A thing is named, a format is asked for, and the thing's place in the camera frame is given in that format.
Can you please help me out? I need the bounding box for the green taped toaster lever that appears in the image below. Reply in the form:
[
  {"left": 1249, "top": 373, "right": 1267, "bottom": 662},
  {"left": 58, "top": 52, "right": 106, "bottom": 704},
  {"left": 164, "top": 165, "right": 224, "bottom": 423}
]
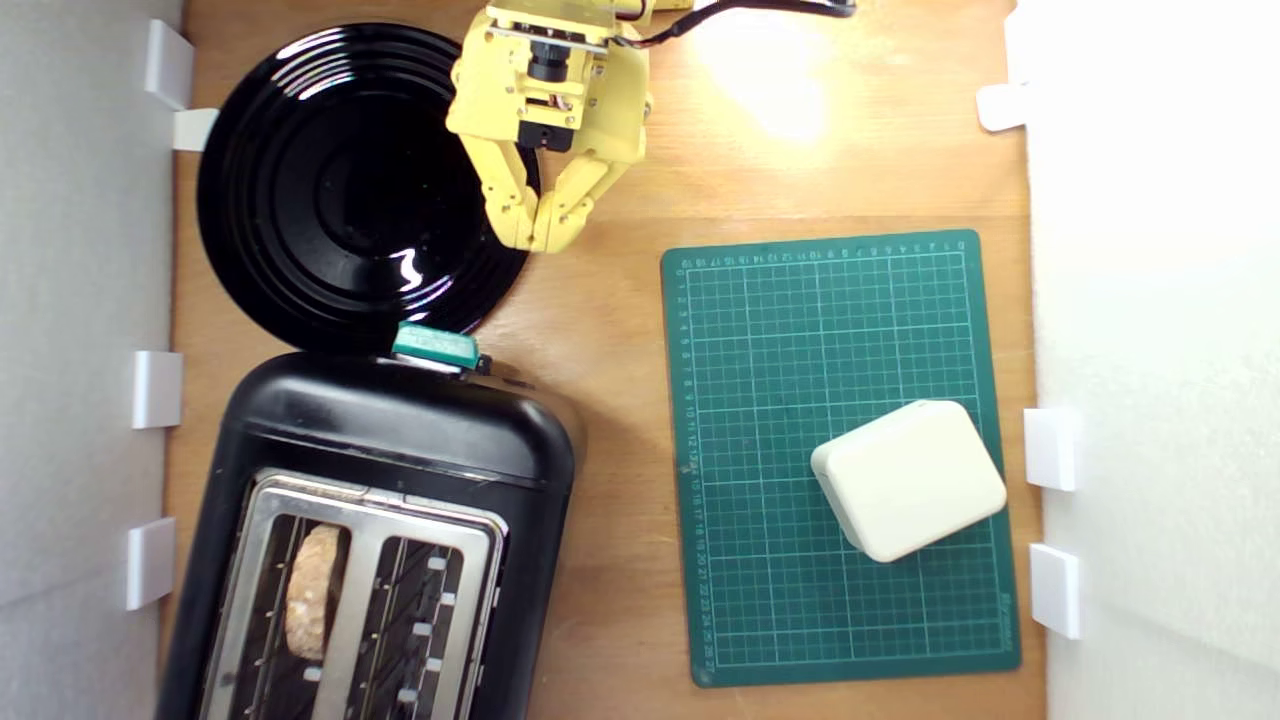
[{"left": 392, "top": 322, "right": 481, "bottom": 373}]

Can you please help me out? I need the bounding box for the black two-slot toaster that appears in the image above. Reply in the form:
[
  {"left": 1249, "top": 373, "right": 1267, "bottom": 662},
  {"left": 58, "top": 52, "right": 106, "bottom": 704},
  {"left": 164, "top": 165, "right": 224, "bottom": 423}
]
[{"left": 155, "top": 350, "right": 579, "bottom": 720}]

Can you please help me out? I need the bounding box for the black plate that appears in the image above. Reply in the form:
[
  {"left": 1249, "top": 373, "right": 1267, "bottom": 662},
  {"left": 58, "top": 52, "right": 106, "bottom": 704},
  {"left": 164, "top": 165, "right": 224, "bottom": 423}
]
[{"left": 196, "top": 22, "right": 542, "bottom": 357}]

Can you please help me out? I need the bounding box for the green cutting mat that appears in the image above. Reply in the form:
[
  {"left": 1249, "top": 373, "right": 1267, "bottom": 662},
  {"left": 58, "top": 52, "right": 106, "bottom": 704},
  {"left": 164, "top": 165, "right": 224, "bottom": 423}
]
[{"left": 660, "top": 229, "right": 1023, "bottom": 689}]

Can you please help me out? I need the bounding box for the white block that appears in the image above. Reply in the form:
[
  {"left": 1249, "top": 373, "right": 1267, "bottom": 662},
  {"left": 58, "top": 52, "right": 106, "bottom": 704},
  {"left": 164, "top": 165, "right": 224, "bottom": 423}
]
[{"left": 810, "top": 400, "right": 1008, "bottom": 564}]

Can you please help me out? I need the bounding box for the brown bread slice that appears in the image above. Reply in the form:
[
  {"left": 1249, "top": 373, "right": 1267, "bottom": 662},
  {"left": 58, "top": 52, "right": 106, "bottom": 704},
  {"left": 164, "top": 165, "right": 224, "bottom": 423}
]
[{"left": 285, "top": 524, "right": 347, "bottom": 661}]

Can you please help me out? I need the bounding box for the wrist camera on yellow mount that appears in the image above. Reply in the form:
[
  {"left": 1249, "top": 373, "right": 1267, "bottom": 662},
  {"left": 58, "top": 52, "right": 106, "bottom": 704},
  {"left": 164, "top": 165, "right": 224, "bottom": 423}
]
[{"left": 487, "top": 0, "right": 613, "bottom": 89}]

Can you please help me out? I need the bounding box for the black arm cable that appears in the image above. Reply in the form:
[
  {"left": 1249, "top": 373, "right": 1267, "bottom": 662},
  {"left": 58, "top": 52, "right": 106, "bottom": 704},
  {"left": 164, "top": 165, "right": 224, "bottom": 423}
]
[{"left": 640, "top": 0, "right": 857, "bottom": 49}]

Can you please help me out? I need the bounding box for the white wall clip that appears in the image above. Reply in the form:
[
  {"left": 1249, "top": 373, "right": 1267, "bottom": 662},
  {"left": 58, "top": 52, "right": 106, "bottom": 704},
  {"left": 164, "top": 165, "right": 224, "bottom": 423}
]
[
  {"left": 172, "top": 108, "right": 219, "bottom": 153},
  {"left": 145, "top": 20, "right": 195, "bottom": 111},
  {"left": 133, "top": 350, "right": 184, "bottom": 430},
  {"left": 976, "top": 83, "right": 1029, "bottom": 133},
  {"left": 126, "top": 517, "right": 177, "bottom": 611},
  {"left": 1024, "top": 407, "right": 1081, "bottom": 492},
  {"left": 1030, "top": 543, "right": 1083, "bottom": 641}
]

